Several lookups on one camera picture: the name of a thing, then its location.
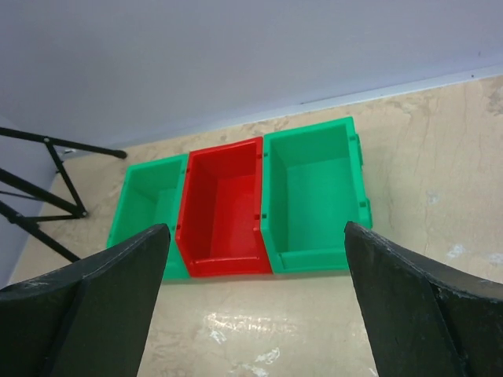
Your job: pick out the red plastic bin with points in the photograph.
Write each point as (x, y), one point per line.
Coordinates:
(218, 231)

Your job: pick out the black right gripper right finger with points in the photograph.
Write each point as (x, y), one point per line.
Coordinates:
(422, 317)

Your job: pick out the left green plastic bin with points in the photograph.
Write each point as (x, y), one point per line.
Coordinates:
(151, 194)

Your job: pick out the black music stand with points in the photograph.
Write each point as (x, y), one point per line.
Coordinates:
(28, 190)

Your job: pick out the green plastic bin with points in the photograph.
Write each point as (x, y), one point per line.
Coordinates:
(312, 187)
(151, 194)

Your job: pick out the right green plastic bin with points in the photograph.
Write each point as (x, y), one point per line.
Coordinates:
(312, 187)

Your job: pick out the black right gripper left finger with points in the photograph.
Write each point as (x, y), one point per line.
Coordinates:
(89, 318)

